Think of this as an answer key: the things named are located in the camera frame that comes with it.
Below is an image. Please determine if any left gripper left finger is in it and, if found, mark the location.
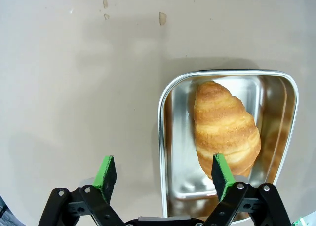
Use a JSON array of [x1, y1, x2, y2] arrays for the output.
[[37, 155, 125, 226]]

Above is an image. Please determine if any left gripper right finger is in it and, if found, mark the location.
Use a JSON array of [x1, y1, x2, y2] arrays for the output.
[[202, 153, 292, 226]]

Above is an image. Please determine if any golden brown croissant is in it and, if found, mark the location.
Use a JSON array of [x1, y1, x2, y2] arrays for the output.
[[193, 80, 262, 181]]

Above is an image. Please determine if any rectangular stainless steel container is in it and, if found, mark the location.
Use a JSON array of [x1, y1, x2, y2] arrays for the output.
[[157, 68, 299, 223]]

